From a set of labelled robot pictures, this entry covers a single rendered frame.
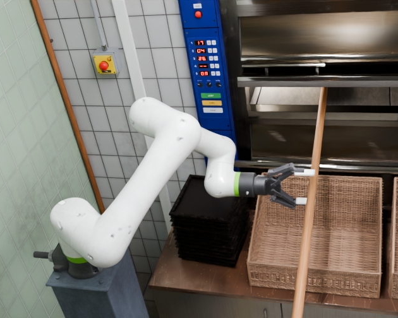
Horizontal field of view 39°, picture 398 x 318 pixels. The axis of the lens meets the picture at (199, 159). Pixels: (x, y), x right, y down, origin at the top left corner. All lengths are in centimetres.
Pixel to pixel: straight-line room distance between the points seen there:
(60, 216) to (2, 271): 78
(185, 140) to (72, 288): 61
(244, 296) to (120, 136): 99
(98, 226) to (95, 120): 124
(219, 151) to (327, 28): 66
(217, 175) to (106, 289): 59
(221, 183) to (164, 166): 46
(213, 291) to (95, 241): 103
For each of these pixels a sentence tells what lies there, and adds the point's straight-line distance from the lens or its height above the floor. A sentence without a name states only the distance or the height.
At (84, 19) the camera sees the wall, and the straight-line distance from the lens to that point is 255.
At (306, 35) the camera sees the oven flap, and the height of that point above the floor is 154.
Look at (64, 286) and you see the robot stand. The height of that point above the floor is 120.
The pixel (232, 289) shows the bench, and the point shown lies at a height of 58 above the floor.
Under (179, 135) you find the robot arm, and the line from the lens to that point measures 164.
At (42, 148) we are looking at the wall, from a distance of 265.
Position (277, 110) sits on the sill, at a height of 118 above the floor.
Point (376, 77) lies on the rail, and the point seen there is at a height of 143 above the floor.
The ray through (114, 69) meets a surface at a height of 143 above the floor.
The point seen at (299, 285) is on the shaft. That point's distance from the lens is 172.
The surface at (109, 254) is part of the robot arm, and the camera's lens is 163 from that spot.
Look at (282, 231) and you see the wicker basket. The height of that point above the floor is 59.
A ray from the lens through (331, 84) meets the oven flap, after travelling 224.
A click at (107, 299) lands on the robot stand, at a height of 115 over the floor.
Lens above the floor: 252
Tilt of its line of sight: 36 degrees down
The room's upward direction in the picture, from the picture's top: 10 degrees counter-clockwise
